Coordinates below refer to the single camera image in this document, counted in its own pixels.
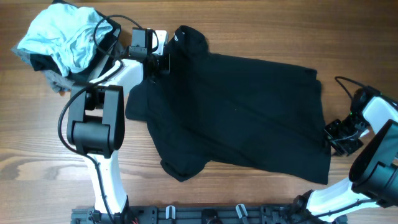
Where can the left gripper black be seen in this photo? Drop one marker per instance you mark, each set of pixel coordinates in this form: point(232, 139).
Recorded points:
point(166, 65)

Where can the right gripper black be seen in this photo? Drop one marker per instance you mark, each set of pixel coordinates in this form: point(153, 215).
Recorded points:
point(337, 144)

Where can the black t-shirt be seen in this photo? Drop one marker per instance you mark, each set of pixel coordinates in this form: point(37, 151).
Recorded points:
point(241, 111)

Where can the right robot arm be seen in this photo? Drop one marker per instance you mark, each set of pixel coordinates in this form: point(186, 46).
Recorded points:
point(372, 180)

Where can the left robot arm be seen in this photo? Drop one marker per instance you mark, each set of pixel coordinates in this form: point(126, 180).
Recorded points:
point(96, 122)

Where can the light blue garment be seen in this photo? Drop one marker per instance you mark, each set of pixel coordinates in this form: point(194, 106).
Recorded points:
point(67, 34)

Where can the black folded garment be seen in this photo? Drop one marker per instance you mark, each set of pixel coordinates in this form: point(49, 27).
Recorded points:
point(98, 65)

